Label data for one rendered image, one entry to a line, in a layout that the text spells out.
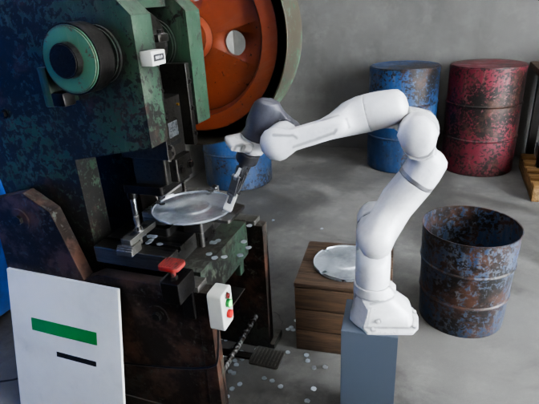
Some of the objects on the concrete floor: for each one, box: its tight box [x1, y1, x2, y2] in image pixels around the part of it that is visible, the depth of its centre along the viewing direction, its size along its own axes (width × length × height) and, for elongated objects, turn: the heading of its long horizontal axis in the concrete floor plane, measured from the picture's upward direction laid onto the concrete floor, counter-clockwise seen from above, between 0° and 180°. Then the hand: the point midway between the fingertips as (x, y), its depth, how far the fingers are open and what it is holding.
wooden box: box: [294, 241, 394, 354], centre depth 214 cm, size 40×38×35 cm
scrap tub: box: [419, 205, 525, 338], centre depth 218 cm, size 42×42×48 cm
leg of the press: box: [0, 188, 229, 404], centre depth 166 cm, size 92×12×90 cm, turn 77°
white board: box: [6, 267, 126, 404], centre depth 171 cm, size 14×50×59 cm, turn 76°
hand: (230, 201), depth 160 cm, fingers closed
